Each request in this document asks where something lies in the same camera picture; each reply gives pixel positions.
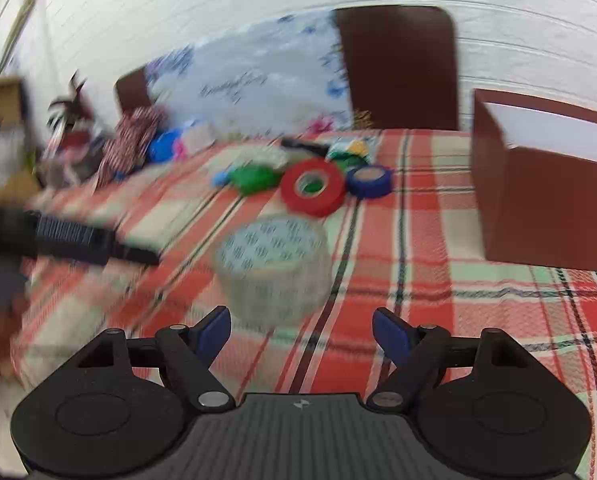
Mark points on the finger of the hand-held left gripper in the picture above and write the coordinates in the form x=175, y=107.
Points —
x=78, y=237

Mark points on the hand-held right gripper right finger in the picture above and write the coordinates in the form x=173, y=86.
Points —
x=389, y=335

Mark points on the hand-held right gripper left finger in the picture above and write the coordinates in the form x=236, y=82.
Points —
x=217, y=330

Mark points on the clear printed packing tape roll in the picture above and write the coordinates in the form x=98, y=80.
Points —
x=273, y=265

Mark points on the blue tape roll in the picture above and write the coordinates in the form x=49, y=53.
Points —
x=363, y=190

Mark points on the small blue object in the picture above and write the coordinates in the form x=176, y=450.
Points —
x=222, y=180

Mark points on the red tape roll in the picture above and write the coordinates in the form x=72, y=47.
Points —
x=293, y=200

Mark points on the green tape roll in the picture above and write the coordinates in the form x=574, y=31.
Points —
x=251, y=180

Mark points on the colourful plastic packet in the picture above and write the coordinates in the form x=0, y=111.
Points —
x=351, y=152

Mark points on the black rectangular object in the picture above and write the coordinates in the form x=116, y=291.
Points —
x=303, y=146

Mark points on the brown cardboard storage box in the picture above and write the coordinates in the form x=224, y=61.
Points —
x=543, y=200

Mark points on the plaid tablecloth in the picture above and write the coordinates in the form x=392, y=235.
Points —
x=428, y=270

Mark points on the gift basket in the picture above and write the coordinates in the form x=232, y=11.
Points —
x=71, y=155

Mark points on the red checked cloth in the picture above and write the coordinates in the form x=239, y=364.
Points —
x=128, y=145

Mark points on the blue tissue pack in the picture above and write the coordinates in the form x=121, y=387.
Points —
x=166, y=147

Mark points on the tan cardboard box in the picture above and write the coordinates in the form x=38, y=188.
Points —
x=1, y=97

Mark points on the dark feather decoration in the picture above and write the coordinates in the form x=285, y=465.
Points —
x=73, y=95

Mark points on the floral printed board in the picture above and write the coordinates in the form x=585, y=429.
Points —
x=258, y=85

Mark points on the large brown chair back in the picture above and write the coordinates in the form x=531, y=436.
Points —
x=398, y=70

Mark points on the yellow wall trim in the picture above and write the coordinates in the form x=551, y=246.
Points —
x=26, y=15

